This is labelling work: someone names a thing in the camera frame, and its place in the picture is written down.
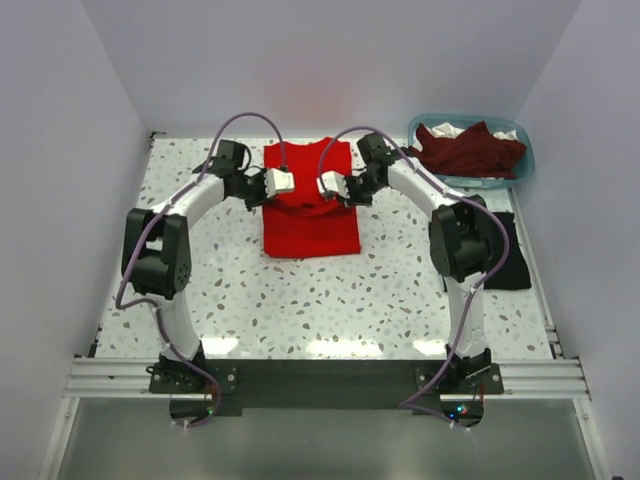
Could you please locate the red t shirt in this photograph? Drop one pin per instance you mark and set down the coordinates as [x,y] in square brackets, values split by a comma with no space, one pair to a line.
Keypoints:
[303,224]

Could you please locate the folded black t shirt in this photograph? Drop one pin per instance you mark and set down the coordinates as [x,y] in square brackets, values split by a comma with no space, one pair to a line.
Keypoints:
[510,255]

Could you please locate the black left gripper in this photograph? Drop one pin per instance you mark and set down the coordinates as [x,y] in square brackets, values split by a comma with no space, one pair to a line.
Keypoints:
[252,204]

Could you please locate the translucent blue plastic bin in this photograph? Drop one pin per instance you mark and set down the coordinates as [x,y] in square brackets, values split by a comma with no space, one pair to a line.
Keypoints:
[523,170]

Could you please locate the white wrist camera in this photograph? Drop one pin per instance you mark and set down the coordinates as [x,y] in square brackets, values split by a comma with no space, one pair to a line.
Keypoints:
[333,185]
[278,182]

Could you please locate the dark maroon t shirt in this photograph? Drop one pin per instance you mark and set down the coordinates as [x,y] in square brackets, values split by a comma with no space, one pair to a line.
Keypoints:
[475,153]

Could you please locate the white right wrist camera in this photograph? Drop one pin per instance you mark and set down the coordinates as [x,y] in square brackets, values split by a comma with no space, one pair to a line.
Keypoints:
[333,185]

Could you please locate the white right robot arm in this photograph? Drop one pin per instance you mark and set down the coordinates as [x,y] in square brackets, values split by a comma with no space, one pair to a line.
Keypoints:
[467,351]

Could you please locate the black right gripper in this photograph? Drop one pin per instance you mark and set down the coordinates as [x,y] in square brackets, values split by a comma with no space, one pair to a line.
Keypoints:
[353,200]

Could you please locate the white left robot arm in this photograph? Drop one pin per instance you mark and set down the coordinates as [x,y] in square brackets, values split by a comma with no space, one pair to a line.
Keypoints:
[156,263]

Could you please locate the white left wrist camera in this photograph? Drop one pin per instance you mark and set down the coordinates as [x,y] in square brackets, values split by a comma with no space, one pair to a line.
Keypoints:
[278,182]

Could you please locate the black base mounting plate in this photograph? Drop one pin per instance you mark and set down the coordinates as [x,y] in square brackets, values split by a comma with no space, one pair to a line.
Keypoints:
[464,411]

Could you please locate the aluminium frame rail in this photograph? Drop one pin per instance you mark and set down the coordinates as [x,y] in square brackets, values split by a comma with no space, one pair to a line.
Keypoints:
[310,379]

